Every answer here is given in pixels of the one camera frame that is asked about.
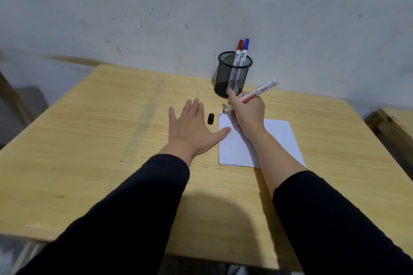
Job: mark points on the person's left hand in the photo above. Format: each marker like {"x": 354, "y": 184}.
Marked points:
{"x": 188, "y": 133}

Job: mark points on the person's right hand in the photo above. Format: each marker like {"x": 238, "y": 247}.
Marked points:
{"x": 250, "y": 115}

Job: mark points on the person's left middle finger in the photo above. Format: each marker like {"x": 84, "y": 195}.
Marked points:
{"x": 194, "y": 106}

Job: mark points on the person's left thumb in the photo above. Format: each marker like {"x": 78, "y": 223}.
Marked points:
{"x": 219, "y": 135}

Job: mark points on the person's right fingers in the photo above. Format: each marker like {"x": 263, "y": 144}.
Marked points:
{"x": 234, "y": 100}

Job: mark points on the person's left little finger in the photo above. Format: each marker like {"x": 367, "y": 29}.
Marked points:
{"x": 172, "y": 114}

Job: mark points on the white marker pen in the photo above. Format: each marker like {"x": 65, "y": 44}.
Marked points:
{"x": 263, "y": 88}

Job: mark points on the person's left forearm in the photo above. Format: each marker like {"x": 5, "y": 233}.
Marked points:
{"x": 135, "y": 210}

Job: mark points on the person's right forearm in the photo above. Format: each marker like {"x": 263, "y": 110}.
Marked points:
{"x": 309, "y": 207}

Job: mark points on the black marker cap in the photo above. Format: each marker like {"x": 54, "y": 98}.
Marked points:
{"x": 210, "y": 118}

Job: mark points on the white paper sheet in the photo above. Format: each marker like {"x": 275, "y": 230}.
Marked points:
{"x": 237, "y": 150}

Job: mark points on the black mesh pen holder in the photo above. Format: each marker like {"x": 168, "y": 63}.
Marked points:
{"x": 230, "y": 76}

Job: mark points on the red capped marker pen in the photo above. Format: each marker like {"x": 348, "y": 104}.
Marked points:
{"x": 238, "y": 50}

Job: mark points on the blue capped marker pen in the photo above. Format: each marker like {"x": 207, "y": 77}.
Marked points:
{"x": 244, "y": 50}

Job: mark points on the light wooden plank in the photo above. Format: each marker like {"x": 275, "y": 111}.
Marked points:
{"x": 74, "y": 60}

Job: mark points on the small wooden side table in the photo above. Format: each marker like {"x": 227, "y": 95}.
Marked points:
{"x": 395, "y": 133}

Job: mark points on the brown wooden frame bar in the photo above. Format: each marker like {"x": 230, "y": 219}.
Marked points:
{"x": 14, "y": 99}

